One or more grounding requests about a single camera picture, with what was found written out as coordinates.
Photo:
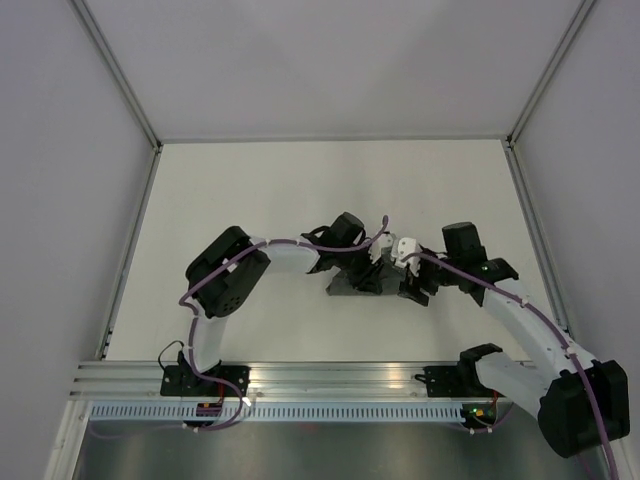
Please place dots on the aluminium post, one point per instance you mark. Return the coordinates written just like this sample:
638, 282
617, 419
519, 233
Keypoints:
568, 38
98, 39

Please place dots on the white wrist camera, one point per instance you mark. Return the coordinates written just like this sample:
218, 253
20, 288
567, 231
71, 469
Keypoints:
382, 246
404, 255

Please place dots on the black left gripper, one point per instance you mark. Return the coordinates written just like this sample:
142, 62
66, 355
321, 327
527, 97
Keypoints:
368, 279

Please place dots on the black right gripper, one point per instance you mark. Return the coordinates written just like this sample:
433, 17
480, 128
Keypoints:
409, 288

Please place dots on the aluminium post back left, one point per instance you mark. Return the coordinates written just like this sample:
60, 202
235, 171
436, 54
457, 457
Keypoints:
98, 39

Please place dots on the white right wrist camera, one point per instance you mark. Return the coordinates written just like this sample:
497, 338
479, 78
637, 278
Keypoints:
404, 255

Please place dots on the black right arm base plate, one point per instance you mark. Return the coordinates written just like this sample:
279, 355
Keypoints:
449, 381

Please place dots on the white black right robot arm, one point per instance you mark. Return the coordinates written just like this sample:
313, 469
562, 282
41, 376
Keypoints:
578, 401

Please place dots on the white slotted cable duct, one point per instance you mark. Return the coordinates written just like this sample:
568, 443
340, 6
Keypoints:
439, 412

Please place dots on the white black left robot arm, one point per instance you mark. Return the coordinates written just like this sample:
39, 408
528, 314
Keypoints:
222, 277

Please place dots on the aluminium frame rail front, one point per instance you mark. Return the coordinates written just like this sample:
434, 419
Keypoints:
269, 381

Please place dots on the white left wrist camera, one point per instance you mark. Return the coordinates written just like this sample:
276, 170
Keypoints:
382, 246

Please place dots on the grey cloth napkin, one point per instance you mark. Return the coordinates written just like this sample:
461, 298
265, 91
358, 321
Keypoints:
338, 285

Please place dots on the aluminium post back right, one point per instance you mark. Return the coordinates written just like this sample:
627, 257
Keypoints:
568, 38

